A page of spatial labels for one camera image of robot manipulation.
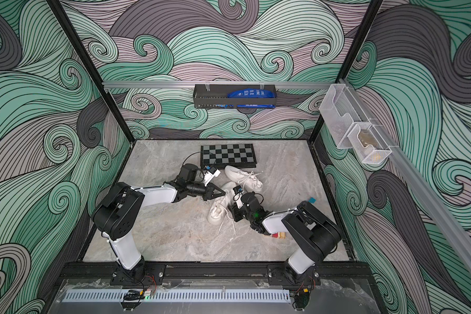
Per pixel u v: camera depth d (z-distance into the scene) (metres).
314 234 0.45
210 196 0.80
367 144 0.65
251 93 0.92
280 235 0.81
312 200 0.92
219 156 1.07
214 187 0.81
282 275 0.72
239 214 0.80
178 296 0.70
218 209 0.86
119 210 0.53
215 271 0.76
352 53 0.83
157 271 0.75
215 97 0.95
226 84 0.95
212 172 0.81
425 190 0.52
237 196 0.76
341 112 0.78
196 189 0.79
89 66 0.86
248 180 0.93
